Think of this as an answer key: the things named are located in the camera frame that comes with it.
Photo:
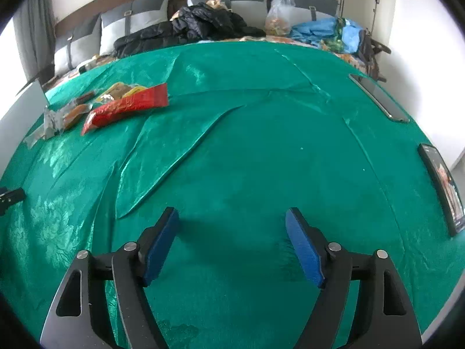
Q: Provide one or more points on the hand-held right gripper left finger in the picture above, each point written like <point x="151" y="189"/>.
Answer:
<point x="161" y="247"/>

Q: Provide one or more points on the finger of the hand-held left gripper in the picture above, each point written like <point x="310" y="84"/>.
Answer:
<point x="11" y="196"/>

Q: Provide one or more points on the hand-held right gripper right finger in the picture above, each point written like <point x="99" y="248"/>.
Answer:
<point x="303" y="247"/>

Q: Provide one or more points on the grey cardboard box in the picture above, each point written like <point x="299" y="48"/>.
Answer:
<point x="21" y="116"/>

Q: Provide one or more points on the clear long snack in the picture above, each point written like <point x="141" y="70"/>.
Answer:
<point x="74" y="114"/>

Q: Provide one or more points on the red snack packet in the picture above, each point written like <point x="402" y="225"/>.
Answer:
<point x="127" y="107"/>

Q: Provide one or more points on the brown cake packet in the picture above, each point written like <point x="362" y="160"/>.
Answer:
<point x="112" y="92"/>

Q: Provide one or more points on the small yellow packet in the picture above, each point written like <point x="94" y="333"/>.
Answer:
<point x="137" y="90"/>

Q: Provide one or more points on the green satin cloth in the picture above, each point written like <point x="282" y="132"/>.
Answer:
<point x="254" y="152"/>

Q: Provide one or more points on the black smartphone with lit screen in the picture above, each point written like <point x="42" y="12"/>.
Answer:
<point x="443" y="189"/>

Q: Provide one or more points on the grey and white pillow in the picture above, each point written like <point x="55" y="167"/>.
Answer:
<point x="145" y="14"/>
<point x="76" y="47"/>
<point x="319" y="5"/>
<point x="247" y="0"/>

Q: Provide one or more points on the grey smartphone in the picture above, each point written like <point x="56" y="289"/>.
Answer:
<point x="379" y="98"/>

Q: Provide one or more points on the grey curtain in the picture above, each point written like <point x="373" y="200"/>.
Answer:
<point x="34" y="25"/>

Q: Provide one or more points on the green patterned cloth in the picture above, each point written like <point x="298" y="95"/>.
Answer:
<point x="336" y="36"/>

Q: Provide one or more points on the blue cloth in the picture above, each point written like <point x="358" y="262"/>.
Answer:
<point x="308" y="31"/>

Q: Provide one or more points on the black puffer jacket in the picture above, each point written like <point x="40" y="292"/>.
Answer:
<point x="189" y="25"/>

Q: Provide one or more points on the clear plastic bag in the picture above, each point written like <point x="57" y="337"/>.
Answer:
<point x="279" y="14"/>

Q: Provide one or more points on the tan patterned cloth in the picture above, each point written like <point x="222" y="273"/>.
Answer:
<point x="217" y="3"/>

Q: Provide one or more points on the white door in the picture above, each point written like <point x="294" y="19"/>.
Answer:
<point x="383" y="3"/>

